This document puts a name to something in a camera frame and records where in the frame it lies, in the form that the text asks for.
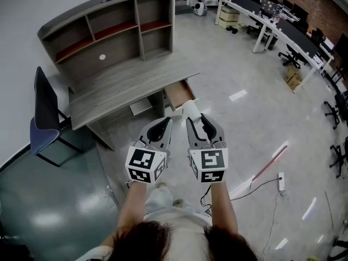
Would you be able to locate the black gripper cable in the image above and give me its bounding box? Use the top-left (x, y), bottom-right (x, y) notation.
top-left (200, 185), bottom-right (214, 216)

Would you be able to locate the person's white shirt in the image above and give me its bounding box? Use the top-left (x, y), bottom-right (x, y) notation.
top-left (84, 207), bottom-right (212, 261)

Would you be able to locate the white cable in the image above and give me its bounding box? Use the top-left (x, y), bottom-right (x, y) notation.
top-left (260, 190), bottom-right (289, 256)

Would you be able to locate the black desk divider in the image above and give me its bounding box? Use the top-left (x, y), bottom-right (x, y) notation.
top-left (277, 17), bottom-right (320, 59)
top-left (227, 0), bottom-right (262, 15)

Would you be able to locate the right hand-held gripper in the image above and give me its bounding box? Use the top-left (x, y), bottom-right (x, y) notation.
top-left (185, 113), bottom-right (229, 184)

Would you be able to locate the cardboard box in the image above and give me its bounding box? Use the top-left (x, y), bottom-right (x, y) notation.
top-left (285, 66), bottom-right (299, 80)
top-left (283, 74), bottom-right (303, 90)

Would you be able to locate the long white office desk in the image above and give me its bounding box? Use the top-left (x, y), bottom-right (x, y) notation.
top-left (187, 0), bottom-right (335, 92)

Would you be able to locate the grey wooden shelf hutch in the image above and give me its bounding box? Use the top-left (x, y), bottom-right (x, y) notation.
top-left (36, 0), bottom-right (175, 92)

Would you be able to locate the red and white floor strip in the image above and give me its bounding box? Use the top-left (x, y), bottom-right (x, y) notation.
top-left (251, 144), bottom-right (289, 182)

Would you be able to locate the person's right forearm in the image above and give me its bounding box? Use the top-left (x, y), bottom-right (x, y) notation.
top-left (210, 183), bottom-right (240, 238)

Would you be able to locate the black chair with blue seat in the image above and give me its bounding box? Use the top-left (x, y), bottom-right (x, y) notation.
top-left (29, 66), bottom-right (84, 169)

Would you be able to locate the beige storage crate stack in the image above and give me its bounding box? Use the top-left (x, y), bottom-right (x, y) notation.
top-left (219, 5), bottom-right (241, 28)

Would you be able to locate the thin brown rod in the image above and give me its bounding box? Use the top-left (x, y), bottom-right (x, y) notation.
top-left (324, 190), bottom-right (334, 228)

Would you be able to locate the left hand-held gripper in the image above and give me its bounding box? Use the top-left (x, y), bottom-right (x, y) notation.
top-left (125, 116), bottom-right (173, 185)

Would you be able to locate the large black screen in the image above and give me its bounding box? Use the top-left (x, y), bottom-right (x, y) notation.
top-left (334, 34), bottom-right (348, 63)

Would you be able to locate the wooden drawer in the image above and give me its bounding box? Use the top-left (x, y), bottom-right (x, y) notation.
top-left (163, 78), bottom-right (200, 111)

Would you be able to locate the black power cable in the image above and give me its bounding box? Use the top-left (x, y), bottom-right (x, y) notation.
top-left (229, 177), bottom-right (281, 201)

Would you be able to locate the white keyboard tray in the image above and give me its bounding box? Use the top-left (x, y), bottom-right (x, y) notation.
top-left (129, 98), bottom-right (153, 116)

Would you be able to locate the person's left forearm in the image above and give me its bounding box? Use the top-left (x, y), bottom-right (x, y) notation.
top-left (116, 182), bottom-right (150, 235)

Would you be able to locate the black office chair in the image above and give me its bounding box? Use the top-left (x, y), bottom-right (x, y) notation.
top-left (323, 91), bottom-right (348, 131)
top-left (246, 16), bottom-right (266, 35)
top-left (278, 43), bottom-right (309, 70)
top-left (330, 137), bottom-right (348, 178)

